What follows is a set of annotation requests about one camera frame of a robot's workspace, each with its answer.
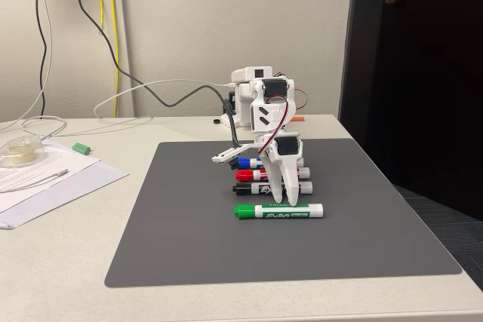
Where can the green dry erase marker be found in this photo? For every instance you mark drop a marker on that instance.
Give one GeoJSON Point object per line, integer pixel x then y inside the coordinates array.
{"type": "Point", "coordinates": [264, 212]}

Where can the blue dry erase marker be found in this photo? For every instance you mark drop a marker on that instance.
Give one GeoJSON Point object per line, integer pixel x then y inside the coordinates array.
{"type": "Point", "coordinates": [251, 162]}

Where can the black dry erase marker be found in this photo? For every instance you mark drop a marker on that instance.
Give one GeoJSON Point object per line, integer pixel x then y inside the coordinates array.
{"type": "Point", "coordinates": [247, 188]}

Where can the red dry erase marker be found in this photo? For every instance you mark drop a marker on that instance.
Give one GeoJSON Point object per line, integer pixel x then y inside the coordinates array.
{"type": "Point", "coordinates": [245, 175]}

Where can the orange stick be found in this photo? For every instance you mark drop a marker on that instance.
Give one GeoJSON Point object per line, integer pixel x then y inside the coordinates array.
{"type": "Point", "coordinates": [299, 118]}

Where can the grey mat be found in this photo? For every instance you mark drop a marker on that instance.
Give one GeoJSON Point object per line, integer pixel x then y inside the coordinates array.
{"type": "Point", "coordinates": [196, 231]}

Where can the dark door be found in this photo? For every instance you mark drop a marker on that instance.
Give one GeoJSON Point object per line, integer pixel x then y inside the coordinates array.
{"type": "Point", "coordinates": [434, 92]}

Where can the white paper stack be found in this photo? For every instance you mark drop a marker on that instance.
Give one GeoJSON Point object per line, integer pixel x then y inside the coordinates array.
{"type": "Point", "coordinates": [87, 182]}

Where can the small green cap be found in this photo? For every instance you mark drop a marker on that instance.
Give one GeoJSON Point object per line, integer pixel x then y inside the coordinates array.
{"type": "Point", "coordinates": [81, 148]}

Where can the white printed paper sheet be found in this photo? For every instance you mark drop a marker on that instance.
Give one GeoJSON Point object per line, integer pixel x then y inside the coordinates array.
{"type": "Point", "coordinates": [64, 158]}

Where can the clear tape dispenser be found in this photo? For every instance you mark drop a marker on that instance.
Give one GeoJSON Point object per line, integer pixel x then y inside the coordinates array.
{"type": "Point", "coordinates": [19, 154]}

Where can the white mounted camera box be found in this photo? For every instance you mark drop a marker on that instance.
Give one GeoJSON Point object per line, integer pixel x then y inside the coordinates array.
{"type": "Point", "coordinates": [232, 153]}

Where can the white wall conduit strip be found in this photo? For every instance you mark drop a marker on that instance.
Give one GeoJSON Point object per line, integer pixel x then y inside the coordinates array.
{"type": "Point", "coordinates": [126, 35]}

